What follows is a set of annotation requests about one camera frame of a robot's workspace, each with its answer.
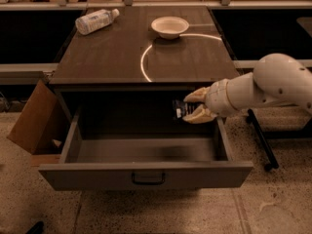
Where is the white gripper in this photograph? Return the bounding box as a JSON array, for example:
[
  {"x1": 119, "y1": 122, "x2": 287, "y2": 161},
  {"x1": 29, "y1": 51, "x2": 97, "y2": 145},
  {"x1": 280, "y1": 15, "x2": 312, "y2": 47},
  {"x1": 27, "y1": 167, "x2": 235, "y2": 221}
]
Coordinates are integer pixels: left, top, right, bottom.
[{"x1": 182, "y1": 79, "x2": 236, "y2": 124}]

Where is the dark rxbar blueberry wrapper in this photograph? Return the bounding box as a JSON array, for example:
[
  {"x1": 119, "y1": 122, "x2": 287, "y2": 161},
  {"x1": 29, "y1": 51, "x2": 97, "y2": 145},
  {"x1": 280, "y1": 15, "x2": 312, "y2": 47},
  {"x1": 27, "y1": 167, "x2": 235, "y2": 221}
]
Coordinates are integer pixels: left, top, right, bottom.
[{"x1": 173, "y1": 99, "x2": 200, "y2": 121}]

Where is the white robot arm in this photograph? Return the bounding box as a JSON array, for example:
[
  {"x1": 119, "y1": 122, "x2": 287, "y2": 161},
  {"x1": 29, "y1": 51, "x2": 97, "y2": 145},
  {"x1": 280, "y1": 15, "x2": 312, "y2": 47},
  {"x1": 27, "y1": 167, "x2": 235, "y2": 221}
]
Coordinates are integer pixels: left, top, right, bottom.
[{"x1": 182, "y1": 54, "x2": 312, "y2": 124}]

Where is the grey drawer cabinet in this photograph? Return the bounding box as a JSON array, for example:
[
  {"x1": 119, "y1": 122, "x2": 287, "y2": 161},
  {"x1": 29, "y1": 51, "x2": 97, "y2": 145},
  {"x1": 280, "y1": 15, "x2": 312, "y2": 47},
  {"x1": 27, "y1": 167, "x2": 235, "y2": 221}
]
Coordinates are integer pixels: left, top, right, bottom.
[{"x1": 51, "y1": 6, "x2": 239, "y2": 120}]

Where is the open grey top drawer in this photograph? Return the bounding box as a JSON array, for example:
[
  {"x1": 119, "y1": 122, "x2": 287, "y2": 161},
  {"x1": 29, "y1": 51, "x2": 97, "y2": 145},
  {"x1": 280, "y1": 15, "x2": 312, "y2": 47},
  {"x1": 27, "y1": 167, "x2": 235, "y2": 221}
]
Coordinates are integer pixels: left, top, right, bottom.
[{"x1": 39, "y1": 108, "x2": 254, "y2": 190}]

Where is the black metal floor leg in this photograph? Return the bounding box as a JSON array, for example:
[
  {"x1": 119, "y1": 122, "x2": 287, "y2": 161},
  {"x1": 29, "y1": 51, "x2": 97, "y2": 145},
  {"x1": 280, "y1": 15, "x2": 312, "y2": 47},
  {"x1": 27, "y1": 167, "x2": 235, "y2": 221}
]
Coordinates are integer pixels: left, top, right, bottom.
[{"x1": 246, "y1": 109, "x2": 279, "y2": 172}]

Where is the white bowl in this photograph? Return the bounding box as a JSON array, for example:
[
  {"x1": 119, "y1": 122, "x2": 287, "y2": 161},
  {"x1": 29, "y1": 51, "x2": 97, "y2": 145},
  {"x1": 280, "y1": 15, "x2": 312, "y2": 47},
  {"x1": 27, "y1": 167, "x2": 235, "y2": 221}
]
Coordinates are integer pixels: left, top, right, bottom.
[{"x1": 151, "y1": 17, "x2": 189, "y2": 40}]

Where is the clear plastic water bottle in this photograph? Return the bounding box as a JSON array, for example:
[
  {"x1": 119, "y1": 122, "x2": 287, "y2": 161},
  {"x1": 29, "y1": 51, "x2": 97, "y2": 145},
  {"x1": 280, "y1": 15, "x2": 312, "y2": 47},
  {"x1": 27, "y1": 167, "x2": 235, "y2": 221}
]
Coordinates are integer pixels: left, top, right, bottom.
[{"x1": 75, "y1": 9, "x2": 120, "y2": 35}]

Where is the brown cardboard box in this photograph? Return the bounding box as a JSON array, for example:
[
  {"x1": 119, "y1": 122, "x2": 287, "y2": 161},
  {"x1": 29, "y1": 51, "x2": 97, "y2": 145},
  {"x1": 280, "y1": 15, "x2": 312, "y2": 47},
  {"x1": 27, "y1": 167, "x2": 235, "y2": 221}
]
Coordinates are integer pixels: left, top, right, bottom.
[{"x1": 8, "y1": 81, "x2": 69, "y2": 155}]

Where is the black object at floor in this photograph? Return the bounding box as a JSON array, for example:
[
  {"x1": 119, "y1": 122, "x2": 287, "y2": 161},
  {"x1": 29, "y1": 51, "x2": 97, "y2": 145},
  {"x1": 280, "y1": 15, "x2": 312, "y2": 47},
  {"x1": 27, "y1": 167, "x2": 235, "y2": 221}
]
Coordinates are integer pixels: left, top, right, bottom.
[{"x1": 25, "y1": 221, "x2": 44, "y2": 234}]

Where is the black drawer handle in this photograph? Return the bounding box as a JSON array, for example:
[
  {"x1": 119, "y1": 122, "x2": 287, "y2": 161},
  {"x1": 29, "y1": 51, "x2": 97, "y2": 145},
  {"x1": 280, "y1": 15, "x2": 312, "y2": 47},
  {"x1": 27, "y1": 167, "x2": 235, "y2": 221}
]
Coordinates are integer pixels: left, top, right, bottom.
[{"x1": 131, "y1": 173, "x2": 166, "y2": 186}]

